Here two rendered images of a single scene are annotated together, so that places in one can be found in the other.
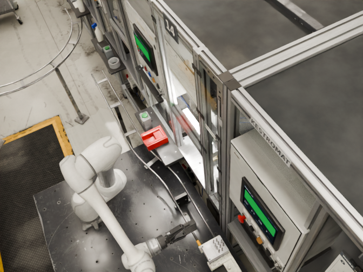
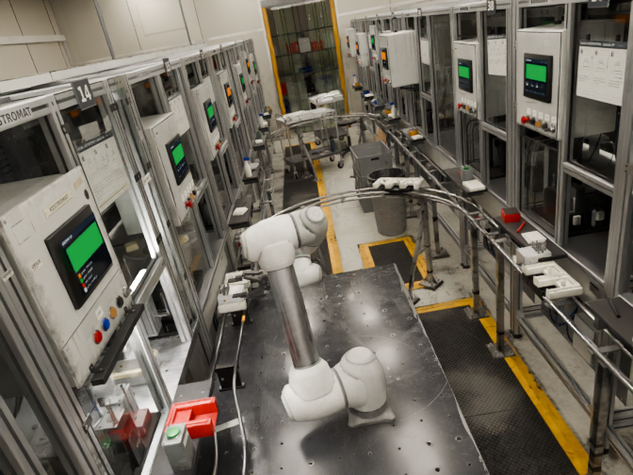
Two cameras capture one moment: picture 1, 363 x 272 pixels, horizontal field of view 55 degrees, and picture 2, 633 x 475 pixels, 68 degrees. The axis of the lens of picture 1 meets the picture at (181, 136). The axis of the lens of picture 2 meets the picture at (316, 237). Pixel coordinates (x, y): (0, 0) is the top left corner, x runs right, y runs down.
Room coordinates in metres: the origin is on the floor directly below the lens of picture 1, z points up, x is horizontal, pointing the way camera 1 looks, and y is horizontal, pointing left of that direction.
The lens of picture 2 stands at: (2.44, 1.14, 2.09)
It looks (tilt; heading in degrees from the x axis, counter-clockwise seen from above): 24 degrees down; 202
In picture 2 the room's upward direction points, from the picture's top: 11 degrees counter-clockwise
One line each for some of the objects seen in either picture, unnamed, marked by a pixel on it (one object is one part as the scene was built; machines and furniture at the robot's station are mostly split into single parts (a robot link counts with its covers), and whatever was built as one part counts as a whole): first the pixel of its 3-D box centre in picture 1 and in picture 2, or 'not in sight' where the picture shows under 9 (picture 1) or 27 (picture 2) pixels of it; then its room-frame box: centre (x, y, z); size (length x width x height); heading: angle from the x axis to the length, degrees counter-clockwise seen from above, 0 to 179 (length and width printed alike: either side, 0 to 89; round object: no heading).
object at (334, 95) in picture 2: not in sight; (330, 120); (-5.64, -1.38, 0.48); 0.84 x 0.58 x 0.97; 28
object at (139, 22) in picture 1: (163, 43); (39, 275); (1.63, 0.01, 1.60); 0.42 x 0.29 x 0.46; 20
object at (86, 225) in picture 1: (91, 215); (366, 399); (1.08, 0.69, 0.71); 0.22 x 0.18 x 0.06; 20
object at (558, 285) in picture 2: not in sight; (544, 278); (0.36, 1.41, 0.84); 0.37 x 0.14 x 0.10; 20
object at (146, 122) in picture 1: (147, 120); (176, 447); (1.61, 0.22, 0.97); 0.08 x 0.08 x 0.12; 20
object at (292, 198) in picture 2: not in sight; (304, 190); (-3.35, -1.20, 0.01); 5.85 x 0.59 x 0.01; 20
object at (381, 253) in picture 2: not in sight; (394, 262); (-1.30, 0.37, 0.01); 1.00 x 0.55 x 0.01; 20
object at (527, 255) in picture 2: not in sight; (533, 251); (0.25, 1.37, 0.92); 0.13 x 0.10 x 0.09; 110
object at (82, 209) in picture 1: (85, 203); (361, 376); (1.10, 0.69, 0.85); 0.18 x 0.16 x 0.22; 126
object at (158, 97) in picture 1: (149, 82); (118, 337); (1.58, 0.14, 1.37); 0.36 x 0.04 x 0.04; 20
